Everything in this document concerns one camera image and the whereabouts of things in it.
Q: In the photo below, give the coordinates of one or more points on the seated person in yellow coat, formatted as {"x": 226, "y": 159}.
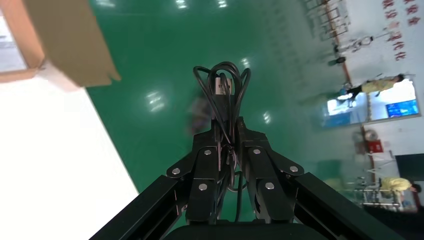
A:
{"x": 396, "y": 184}

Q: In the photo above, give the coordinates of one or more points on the red wall cabinet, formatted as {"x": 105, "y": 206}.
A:
{"x": 375, "y": 146}

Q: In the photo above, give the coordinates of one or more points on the white humanoid robot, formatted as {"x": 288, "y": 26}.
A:
{"x": 362, "y": 43}

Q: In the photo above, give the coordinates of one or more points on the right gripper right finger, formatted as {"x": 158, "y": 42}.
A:
{"x": 261, "y": 172}

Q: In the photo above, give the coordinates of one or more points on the blue display screen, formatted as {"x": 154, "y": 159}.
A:
{"x": 402, "y": 108}

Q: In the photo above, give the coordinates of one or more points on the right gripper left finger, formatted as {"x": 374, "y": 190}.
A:
{"x": 202, "y": 172}

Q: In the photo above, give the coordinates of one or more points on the open brown cardboard box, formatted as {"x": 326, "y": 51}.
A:
{"x": 69, "y": 39}

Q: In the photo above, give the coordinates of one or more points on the metal chair rack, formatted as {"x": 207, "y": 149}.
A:
{"x": 328, "y": 18}

